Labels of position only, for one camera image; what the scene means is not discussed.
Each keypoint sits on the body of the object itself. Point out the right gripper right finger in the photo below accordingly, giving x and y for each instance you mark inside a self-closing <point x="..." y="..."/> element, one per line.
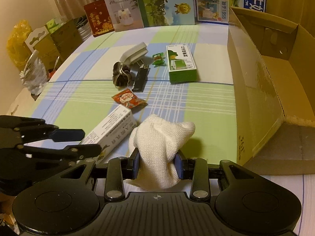
<point x="196" y="170"/>

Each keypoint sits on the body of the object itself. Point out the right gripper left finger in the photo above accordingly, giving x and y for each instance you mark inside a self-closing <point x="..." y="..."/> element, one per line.
<point x="120" y="169"/>

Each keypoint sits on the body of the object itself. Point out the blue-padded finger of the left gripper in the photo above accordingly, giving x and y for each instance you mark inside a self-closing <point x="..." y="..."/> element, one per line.
<point x="67" y="135"/>

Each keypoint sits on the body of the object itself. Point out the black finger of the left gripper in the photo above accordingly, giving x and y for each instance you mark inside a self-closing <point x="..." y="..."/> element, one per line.
<point x="79" y="152"/>

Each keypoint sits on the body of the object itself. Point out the white long medicine box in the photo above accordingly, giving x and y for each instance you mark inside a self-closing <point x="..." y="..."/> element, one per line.
<point x="111" y="131"/>

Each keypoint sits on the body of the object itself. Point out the white knitted sock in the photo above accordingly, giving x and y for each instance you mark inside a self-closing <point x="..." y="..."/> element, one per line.
<point x="158" y="141"/>

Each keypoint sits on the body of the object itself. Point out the red snack packet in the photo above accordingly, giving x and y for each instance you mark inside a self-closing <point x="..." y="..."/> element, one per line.
<point x="128" y="99"/>

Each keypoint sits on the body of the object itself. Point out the black lighter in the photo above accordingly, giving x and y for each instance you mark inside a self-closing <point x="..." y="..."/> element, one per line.
<point x="141" y="78"/>

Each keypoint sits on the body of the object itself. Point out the green white spray box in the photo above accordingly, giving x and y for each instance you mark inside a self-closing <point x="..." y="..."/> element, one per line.
<point x="181" y="65"/>

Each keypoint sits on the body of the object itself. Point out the green candy wrapper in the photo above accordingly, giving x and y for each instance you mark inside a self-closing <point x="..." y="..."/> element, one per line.
<point x="158" y="59"/>

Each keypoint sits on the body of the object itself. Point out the brown cardboard carton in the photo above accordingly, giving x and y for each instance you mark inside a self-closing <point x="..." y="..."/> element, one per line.
<point x="54" y="48"/>

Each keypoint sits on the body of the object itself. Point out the yellow plastic bag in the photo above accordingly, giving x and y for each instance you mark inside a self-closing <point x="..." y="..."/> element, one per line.
<point x="17" y="50"/>

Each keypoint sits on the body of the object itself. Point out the checkered bed sheet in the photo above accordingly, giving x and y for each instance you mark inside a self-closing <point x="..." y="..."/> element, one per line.
<point x="80" y="94"/>

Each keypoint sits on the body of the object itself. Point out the red gift box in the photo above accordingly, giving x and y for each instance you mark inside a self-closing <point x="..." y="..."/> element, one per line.
<point x="98" y="18"/>

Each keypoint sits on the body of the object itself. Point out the open cardboard box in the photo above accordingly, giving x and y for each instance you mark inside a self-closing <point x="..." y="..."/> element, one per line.
<point x="272" y="63"/>

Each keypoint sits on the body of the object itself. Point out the white humidifier box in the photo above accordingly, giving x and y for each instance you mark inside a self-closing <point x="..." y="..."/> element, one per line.
<point x="124" y="14"/>

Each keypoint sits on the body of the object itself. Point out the green milk carton box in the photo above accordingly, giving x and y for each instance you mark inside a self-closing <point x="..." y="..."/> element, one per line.
<point x="167" y="12"/>

